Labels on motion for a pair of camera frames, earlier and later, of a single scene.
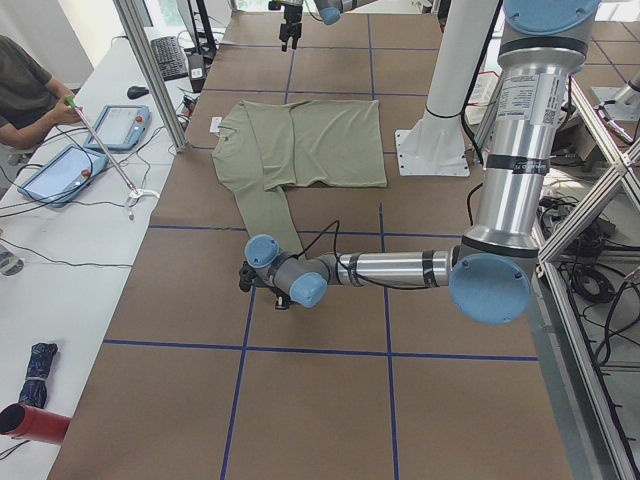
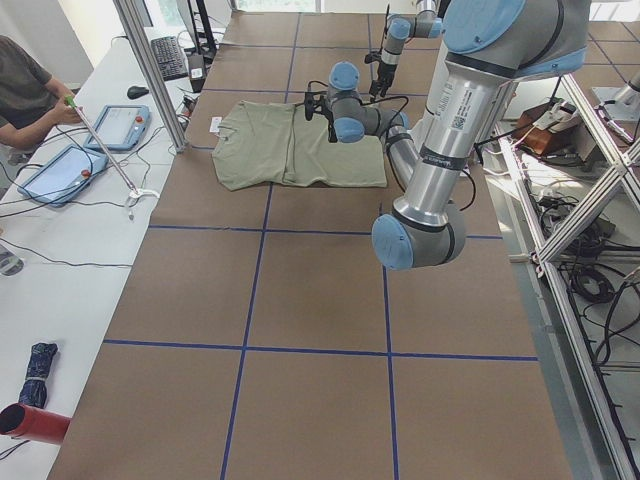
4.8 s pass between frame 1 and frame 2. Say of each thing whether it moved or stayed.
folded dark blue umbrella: stayed
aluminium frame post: stayed
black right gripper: moved
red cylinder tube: stayed
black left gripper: moved
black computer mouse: stayed
